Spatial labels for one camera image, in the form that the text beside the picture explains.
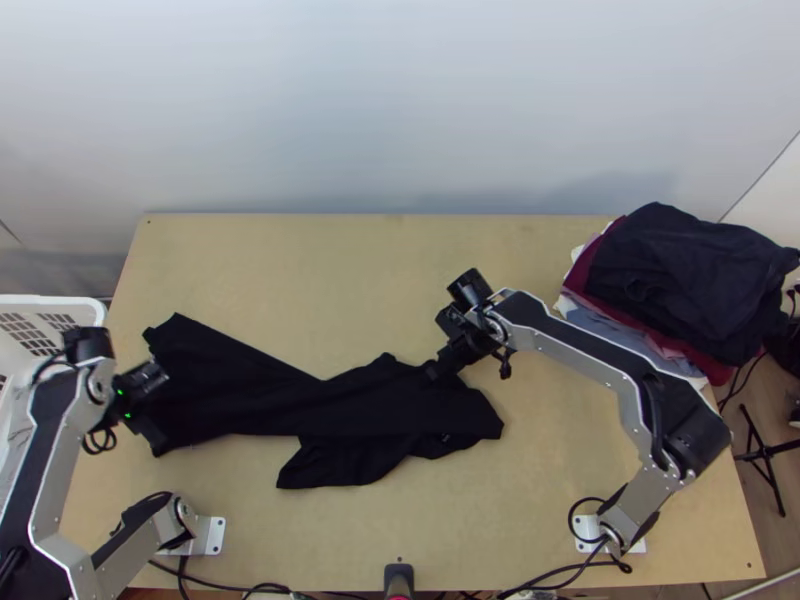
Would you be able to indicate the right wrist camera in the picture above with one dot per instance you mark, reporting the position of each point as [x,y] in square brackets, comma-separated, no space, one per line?
[449,320]

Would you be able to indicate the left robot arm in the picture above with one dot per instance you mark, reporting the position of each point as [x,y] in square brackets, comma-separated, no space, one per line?
[50,450]

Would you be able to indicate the black tripod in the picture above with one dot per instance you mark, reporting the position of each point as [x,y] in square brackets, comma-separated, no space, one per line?
[764,453]

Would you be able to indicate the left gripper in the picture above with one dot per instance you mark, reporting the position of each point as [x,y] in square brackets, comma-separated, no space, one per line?
[145,431]

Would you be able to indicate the white laundry basket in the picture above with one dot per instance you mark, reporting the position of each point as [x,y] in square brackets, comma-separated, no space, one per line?
[37,319]

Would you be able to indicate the black t-shirt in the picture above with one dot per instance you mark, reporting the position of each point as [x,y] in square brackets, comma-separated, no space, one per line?
[312,406]

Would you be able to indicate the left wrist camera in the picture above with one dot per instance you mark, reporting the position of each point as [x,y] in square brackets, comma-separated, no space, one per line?
[151,380]

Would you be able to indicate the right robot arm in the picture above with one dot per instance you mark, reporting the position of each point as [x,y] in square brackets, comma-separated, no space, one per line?
[581,350]

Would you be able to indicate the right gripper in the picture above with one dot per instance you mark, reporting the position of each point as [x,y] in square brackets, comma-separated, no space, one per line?
[464,350]

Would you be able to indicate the pile of folded clothes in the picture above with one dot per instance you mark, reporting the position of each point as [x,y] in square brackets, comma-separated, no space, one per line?
[687,287]

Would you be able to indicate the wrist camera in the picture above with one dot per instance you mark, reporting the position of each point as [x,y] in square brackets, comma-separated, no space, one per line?
[449,320]
[151,380]

